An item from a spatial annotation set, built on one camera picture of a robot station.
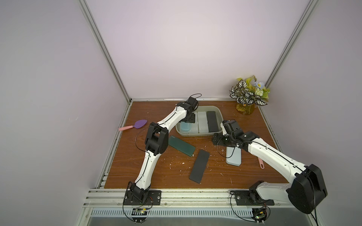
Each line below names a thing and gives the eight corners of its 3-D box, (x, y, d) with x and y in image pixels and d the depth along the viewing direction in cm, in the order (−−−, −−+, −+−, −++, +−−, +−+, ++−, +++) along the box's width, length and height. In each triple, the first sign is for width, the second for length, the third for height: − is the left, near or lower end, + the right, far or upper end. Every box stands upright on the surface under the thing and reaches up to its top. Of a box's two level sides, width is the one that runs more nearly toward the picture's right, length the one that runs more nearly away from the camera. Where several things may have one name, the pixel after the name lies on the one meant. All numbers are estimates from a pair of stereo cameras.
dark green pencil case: (166, 143, 96) (165, 142, 94) (172, 135, 100) (172, 133, 99) (191, 158, 89) (191, 156, 88) (197, 148, 94) (197, 146, 92)
